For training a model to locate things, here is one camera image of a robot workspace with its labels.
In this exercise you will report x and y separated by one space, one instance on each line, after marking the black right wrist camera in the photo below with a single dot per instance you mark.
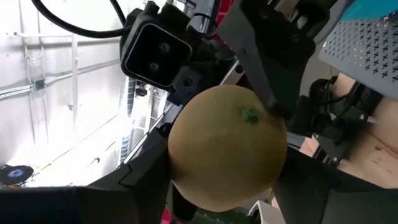
155 53

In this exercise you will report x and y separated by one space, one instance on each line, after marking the tan round fruit green stem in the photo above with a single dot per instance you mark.
224 155

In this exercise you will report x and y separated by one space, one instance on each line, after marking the grey perforated metal shelf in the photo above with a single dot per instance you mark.
367 56

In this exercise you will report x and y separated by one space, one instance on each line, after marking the blue collapsible bowl grey rim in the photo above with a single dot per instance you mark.
373 7

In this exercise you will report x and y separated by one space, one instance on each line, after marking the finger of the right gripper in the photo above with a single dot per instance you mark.
264 62
182 208

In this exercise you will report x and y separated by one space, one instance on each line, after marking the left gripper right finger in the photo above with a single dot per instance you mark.
311 202

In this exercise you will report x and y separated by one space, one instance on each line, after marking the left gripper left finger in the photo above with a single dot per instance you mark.
140 193

